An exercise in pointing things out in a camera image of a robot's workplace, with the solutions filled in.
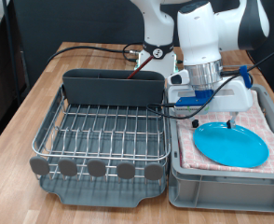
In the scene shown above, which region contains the black metal pole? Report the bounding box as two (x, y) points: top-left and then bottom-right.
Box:
(1, 0), (21, 105)

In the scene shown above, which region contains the blue plastic plate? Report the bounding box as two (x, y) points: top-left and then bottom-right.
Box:
(192, 121), (270, 169)

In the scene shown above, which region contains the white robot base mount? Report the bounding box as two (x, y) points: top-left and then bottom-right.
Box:
(133, 50), (179, 78)

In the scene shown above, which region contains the grey plastic drain tray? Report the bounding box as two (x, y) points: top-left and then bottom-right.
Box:
(34, 87), (169, 208)

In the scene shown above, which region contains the grey plastic crate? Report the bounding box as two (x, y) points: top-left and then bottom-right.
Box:
(166, 81), (274, 214)

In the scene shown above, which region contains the pink checked towel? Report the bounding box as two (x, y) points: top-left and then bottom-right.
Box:
(176, 90), (274, 175)

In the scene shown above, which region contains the blue cable clip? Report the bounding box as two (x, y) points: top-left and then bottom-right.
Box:
(239, 64), (253, 90)

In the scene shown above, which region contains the dark grey utensil holder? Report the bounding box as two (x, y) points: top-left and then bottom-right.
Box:
(62, 68), (166, 108)

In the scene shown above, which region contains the steel wire dish rack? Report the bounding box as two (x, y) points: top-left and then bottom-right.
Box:
(29, 85), (172, 183)

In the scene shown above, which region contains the black camera cable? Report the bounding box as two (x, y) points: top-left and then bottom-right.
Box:
(145, 46), (274, 119)

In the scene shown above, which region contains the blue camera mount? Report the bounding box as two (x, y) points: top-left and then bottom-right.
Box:
(175, 89), (215, 108)

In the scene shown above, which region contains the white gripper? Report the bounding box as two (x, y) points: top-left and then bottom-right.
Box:
(167, 77), (254, 131)

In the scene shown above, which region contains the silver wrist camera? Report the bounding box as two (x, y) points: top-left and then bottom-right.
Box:
(173, 105), (212, 116)

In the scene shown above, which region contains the black cable on table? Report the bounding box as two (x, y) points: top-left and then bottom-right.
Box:
(46, 42), (144, 67)

